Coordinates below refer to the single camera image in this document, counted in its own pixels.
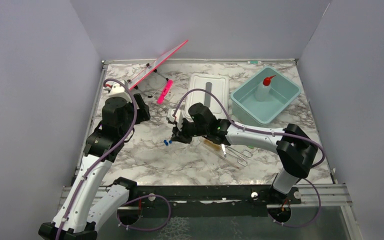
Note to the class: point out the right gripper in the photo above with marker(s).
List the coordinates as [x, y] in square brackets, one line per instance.
[179, 136]

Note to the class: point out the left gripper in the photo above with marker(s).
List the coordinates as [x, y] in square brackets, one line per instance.
[143, 112]

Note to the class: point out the red capped squeeze bottle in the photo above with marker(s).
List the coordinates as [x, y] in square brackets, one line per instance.
[263, 89]

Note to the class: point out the metal wire tongs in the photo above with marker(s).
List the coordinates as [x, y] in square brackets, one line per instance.
[241, 156]

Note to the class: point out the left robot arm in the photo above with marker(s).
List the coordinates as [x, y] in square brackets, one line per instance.
[78, 218]

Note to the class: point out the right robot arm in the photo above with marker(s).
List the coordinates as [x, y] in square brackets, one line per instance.
[294, 148]

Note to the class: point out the metal tweezers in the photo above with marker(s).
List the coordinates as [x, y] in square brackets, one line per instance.
[224, 150]

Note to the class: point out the pink acrylic stand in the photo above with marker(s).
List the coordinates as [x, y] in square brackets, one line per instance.
[153, 66]

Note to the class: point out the clear glass rod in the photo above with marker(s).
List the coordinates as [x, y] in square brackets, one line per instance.
[205, 156]

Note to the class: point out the white plastic lid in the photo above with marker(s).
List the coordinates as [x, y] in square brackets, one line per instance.
[217, 85]

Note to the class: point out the clear test tube rack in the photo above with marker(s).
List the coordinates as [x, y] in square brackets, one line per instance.
[176, 148]

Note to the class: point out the teal plastic bin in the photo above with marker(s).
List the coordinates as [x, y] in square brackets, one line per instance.
[251, 112]

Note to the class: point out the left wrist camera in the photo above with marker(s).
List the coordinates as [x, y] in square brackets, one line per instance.
[118, 91]

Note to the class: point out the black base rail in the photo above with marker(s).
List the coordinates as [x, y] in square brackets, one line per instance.
[201, 201]

